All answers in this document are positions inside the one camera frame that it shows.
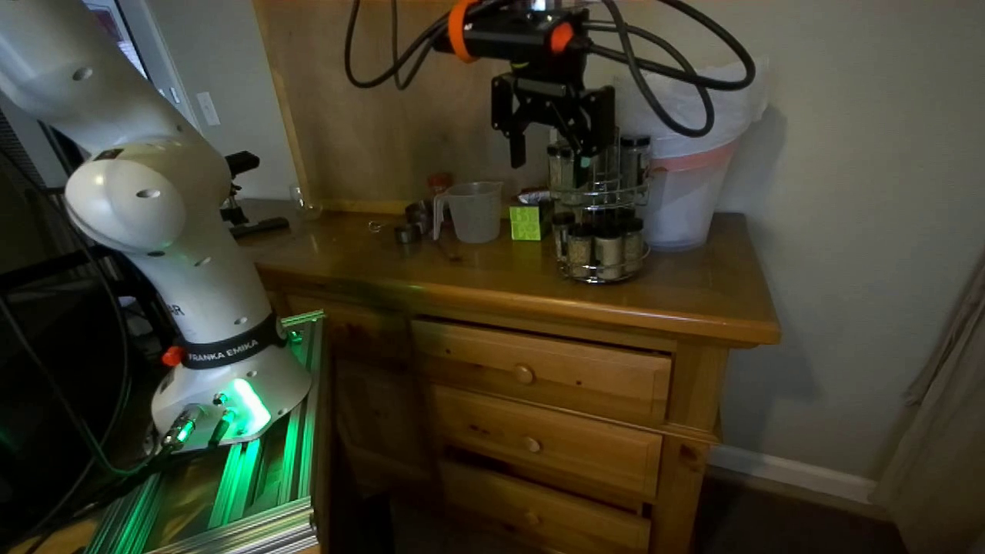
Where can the small metal measuring cup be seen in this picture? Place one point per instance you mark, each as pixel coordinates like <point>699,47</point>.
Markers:
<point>402,237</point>

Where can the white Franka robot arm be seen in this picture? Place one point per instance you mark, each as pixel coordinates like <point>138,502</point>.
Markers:
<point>154,204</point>

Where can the wooden dresser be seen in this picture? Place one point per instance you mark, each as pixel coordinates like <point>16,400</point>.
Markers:
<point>513,287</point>

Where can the white baseboard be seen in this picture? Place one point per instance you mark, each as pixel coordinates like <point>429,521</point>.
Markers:
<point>789,478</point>

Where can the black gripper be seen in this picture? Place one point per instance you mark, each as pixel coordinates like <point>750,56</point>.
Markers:
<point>549,96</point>

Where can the white light switch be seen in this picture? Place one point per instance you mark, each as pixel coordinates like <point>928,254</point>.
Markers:
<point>207,109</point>

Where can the large metal measuring cup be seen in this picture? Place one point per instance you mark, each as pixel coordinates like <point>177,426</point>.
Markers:
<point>417,214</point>

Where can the small green block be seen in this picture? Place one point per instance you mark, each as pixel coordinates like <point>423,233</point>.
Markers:
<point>524,224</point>

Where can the round wooden drawer knob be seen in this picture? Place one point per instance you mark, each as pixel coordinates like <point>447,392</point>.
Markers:
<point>524,375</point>
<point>531,445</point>
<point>534,519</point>

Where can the wooden back panel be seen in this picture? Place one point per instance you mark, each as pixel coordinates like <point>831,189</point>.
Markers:
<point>340,155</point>

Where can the black camera stand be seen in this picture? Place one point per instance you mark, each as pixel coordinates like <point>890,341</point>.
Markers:
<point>247,219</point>

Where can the beige curtain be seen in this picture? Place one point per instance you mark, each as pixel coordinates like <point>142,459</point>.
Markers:
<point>941,441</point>

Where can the black wrist mount orange connectors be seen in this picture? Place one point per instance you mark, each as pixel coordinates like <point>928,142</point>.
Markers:
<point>524,36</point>

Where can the trash can white bag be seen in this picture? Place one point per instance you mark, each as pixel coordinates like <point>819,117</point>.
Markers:
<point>709,175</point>

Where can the medium metal measuring cup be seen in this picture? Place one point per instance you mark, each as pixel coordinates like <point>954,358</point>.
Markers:
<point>406,228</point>

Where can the wooden dresser drawer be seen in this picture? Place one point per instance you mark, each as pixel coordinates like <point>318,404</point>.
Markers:
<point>573,372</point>
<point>573,519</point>
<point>573,445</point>

